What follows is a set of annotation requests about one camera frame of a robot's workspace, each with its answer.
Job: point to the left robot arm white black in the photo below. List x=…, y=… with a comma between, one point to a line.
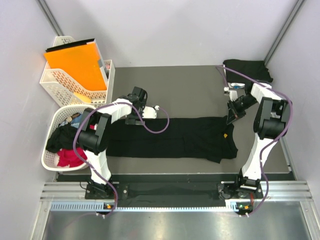
x=96, y=134

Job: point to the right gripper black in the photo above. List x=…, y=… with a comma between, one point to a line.
x=232, y=114

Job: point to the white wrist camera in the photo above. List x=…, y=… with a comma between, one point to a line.
x=150, y=112
x=231, y=93

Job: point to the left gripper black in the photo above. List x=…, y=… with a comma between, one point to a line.
x=131, y=119

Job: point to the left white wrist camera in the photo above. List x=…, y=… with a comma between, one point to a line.
x=150, y=112

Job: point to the blue garment in basket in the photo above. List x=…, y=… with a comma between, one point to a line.
x=73, y=120

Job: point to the orange folder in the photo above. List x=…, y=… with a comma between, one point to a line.
x=83, y=63

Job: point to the folded black t shirt stack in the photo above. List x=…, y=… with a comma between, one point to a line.
x=255, y=69

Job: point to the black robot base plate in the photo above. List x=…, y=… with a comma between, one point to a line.
x=174, y=190

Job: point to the red garment in basket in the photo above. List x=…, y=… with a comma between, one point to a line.
x=68, y=158

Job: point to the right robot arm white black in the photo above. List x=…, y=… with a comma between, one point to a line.
x=270, y=123

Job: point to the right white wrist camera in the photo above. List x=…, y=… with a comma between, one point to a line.
x=231, y=93

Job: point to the white oval laundry basket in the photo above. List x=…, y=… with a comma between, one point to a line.
x=50, y=160

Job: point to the white perforated file organizer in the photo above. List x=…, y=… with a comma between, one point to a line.
x=61, y=86

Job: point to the black folder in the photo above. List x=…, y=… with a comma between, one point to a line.
x=70, y=45

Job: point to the aluminium frame rail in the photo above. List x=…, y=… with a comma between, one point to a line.
x=70, y=196

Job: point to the black garment in basket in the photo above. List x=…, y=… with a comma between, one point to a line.
x=61, y=138

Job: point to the black t shirt flower print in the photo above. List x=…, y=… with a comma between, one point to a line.
x=209, y=138

